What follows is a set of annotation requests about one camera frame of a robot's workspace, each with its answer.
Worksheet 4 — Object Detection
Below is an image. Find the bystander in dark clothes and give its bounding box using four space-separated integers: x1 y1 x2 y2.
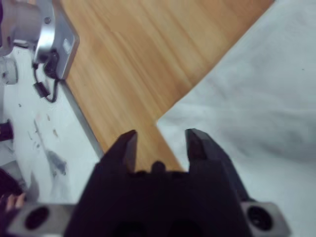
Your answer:
0 167 27 223

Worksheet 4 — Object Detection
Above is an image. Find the grey base plate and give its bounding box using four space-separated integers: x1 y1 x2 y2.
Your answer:
33 0 80 80

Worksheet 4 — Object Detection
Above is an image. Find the black base plug cable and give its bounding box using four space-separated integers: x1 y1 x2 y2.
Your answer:
32 49 60 104

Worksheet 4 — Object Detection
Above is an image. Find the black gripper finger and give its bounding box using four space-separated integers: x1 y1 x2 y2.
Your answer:
95 129 138 175
185 128 249 202

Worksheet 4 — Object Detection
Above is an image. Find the white t-shirt with black print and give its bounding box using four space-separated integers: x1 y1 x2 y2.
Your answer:
157 0 316 237

